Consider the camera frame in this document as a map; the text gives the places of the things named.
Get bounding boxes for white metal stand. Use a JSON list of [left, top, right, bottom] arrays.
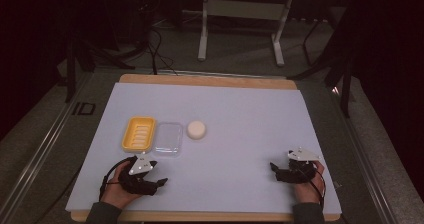
[[197, 0, 297, 68]]

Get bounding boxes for black metal stand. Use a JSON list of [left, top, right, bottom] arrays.
[[287, 3, 356, 119]]

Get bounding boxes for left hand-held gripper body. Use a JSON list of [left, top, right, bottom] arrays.
[[118, 152, 159, 196]]

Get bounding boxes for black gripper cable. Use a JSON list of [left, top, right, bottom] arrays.
[[298, 163, 327, 209], [98, 156, 135, 201]]

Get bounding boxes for clear plastic container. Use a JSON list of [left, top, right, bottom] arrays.
[[152, 121, 184, 159]]

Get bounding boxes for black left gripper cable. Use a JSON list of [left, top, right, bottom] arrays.
[[98, 156, 135, 201]]

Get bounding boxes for white foam mat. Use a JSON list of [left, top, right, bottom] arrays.
[[64, 81, 343, 216]]

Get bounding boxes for wooden table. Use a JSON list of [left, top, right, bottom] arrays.
[[69, 73, 342, 223]]

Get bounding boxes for person's right hand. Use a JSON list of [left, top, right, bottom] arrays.
[[293, 160, 326, 206]]

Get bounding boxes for aluminium floor rail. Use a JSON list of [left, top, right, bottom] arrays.
[[0, 71, 95, 224], [330, 85, 398, 224]]

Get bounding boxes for black tripod stand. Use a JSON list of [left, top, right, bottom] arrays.
[[63, 23, 137, 104]]

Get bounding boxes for yellow soap dish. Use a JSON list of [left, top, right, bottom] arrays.
[[120, 116, 157, 153]]

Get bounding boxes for person's left hand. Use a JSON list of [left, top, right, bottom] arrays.
[[99, 160, 142, 210]]

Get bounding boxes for round white soap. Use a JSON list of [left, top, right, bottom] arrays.
[[186, 120, 208, 141]]

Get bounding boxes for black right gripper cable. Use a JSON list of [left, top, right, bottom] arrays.
[[298, 163, 327, 209]]

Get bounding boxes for black floor cables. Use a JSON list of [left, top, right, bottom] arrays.
[[145, 26, 179, 76]]

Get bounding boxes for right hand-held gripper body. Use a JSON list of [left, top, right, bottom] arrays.
[[278, 146, 322, 185]]

